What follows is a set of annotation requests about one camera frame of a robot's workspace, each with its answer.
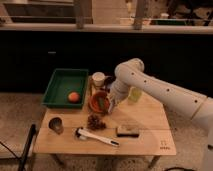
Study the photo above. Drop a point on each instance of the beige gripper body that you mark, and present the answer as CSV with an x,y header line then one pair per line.
x,y
112,104

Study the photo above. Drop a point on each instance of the dark bowl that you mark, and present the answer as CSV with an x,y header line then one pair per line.
x,y
108,82

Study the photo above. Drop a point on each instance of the white paper cup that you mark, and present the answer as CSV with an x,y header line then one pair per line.
x,y
98,79

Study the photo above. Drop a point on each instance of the pine cone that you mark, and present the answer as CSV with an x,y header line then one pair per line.
x,y
94,122

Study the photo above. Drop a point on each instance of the metal cup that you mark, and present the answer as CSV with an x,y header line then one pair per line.
x,y
56,125

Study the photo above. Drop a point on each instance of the green translucent cup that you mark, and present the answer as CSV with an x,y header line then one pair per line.
x,y
135,94

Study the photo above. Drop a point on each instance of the orange bowl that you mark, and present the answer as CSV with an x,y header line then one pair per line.
x,y
93,102

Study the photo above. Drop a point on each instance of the sponge with dark base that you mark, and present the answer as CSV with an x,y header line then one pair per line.
x,y
127,131

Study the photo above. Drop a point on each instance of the green plastic tray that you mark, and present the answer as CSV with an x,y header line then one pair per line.
x,y
61,84

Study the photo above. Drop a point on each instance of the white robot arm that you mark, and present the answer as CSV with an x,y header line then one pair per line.
x,y
196,106

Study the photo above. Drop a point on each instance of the white handled brush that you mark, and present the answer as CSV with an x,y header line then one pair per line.
x,y
83,133

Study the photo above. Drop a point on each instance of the orange fruit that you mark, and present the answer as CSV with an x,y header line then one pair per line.
x,y
73,97

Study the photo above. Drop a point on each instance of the green stick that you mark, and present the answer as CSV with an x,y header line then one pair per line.
x,y
90,86

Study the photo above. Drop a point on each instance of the green pickle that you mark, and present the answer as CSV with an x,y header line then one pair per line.
x,y
101,104

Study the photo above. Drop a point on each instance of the wooden table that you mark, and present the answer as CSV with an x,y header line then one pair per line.
x,y
147,114

